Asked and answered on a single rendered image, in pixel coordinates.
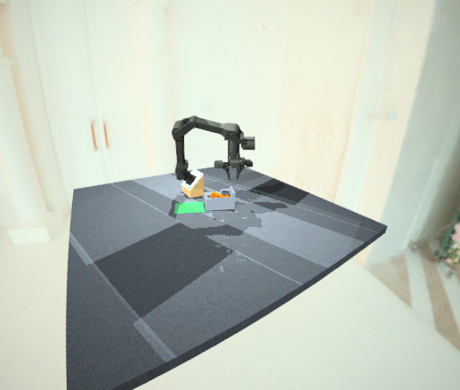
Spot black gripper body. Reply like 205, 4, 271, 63
214, 150, 254, 168

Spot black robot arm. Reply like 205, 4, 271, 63
172, 115, 255, 185

